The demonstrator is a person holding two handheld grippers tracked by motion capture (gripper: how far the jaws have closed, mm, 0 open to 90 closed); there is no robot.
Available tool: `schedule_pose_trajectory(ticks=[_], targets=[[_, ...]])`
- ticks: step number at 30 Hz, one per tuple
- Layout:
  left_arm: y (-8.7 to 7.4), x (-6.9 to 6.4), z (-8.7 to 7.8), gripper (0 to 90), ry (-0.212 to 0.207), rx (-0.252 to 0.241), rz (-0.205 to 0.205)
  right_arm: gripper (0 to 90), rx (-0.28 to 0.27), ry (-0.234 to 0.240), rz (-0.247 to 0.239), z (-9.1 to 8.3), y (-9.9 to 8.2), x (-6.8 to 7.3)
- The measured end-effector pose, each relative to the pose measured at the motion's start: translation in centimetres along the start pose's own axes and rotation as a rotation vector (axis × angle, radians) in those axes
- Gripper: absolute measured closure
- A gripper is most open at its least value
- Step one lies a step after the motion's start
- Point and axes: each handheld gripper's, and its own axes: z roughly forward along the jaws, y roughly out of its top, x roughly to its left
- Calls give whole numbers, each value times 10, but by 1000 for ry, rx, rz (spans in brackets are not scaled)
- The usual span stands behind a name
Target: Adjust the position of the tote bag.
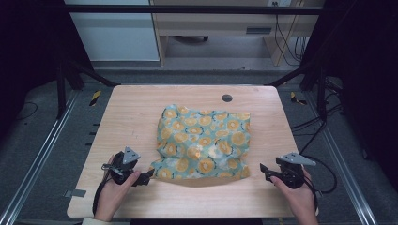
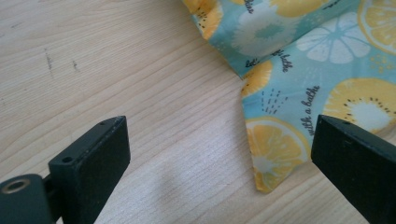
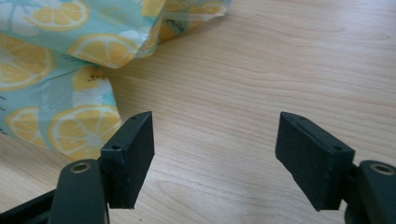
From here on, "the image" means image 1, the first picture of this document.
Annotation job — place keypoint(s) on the light wooden desk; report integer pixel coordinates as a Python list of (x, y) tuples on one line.
[(216, 25)]

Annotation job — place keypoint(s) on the teal orange-print cloth bag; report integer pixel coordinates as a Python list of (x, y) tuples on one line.
[(203, 140)]

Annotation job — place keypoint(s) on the white cabinet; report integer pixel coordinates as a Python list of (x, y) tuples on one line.
[(115, 34)]

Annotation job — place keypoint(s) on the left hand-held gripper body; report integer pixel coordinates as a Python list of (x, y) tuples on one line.
[(120, 165)]

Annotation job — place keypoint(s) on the person's left hand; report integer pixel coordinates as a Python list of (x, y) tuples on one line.
[(111, 195)]

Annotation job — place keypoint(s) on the black metal frame stand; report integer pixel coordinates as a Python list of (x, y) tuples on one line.
[(61, 93), (321, 93)]

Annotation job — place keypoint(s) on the person's right hand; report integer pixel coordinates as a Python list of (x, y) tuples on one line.
[(298, 200)]

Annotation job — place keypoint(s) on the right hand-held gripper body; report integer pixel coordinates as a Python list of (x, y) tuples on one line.
[(292, 175)]

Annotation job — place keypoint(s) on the yellow black striped tape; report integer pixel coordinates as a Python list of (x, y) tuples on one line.
[(95, 97)]

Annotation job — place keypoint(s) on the black horizontal frame bar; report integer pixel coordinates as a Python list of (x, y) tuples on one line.
[(187, 9)]

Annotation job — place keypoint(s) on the grey tape piece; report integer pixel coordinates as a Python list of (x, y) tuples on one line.
[(75, 193)]

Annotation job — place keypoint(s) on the black curtain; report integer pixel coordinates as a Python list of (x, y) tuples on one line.
[(366, 78), (28, 47)]

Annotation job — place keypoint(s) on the aluminium floor rail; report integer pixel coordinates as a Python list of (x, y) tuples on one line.
[(344, 168), (37, 162)]

